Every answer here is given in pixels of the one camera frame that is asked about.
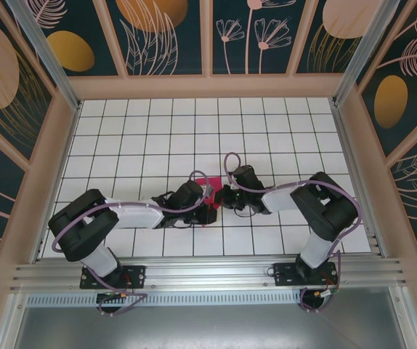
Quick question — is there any grey metal sheet panel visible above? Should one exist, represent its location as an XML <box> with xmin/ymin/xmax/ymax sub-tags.
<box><xmin>10</xmin><ymin>304</ymin><xmax>411</xmax><ymax>349</ymax></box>

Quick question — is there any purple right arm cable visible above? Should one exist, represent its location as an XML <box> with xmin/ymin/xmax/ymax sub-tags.
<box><xmin>223</xmin><ymin>152</ymin><xmax>363</xmax><ymax>314</ymax></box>

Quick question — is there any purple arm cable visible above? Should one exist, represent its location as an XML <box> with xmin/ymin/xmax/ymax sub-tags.
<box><xmin>223</xmin><ymin>152</ymin><xmax>363</xmax><ymax>314</ymax></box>
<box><xmin>50</xmin><ymin>170</ymin><xmax>216</xmax><ymax>317</ymax></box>

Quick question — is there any aluminium mounting rail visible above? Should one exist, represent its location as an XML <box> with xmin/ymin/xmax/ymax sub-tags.
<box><xmin>10</xmin><ymin>257</ymin><xmax>408</xmax><ymax>292</ymax></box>

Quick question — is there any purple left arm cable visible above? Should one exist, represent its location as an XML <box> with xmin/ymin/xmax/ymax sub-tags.
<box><xmin>50</xmin><ymin>170</ymin><xmax>216</xmax><ymax>317</ymax></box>

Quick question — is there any slotted grey cable duct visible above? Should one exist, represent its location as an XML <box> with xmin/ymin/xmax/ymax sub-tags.
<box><xmin>26</xmin><ymin>293</ymin><xmax>304</xmax><ymax>307</ymax></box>

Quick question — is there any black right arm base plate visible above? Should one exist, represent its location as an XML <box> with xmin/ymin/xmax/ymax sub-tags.
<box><xmin>272</xmin><ymin>262</ymin><xmax>340</xmax><ymax>288</ymax></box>

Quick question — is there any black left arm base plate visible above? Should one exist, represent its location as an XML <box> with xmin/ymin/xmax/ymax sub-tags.
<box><xmin>79</xmin><ymin>264</ymin><xmax>147</xmax><ymax>290</ymax></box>

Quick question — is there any aluminium frame post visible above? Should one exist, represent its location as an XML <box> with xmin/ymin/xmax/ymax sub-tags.
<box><xmin>331</xmin><ymin>0</ymin><xmax>402</xmax><ymax>108</ymax></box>
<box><xmin>4</xmin><ymin>0</ymin><xmax>83</xmax><ymax>111</ymax></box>

